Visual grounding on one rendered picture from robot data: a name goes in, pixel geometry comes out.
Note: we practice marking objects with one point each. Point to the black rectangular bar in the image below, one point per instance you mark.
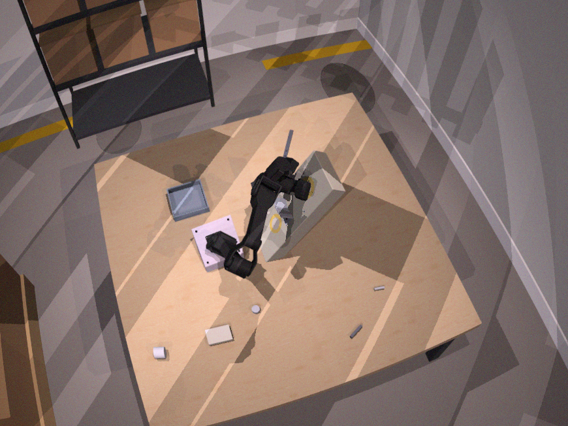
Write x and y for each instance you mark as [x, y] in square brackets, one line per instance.
[355, 332]

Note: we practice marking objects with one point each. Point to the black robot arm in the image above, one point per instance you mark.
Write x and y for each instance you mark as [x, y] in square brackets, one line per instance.
[262, 198]

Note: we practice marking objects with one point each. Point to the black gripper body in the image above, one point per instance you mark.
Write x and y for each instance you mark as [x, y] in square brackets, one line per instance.
[300, 188]

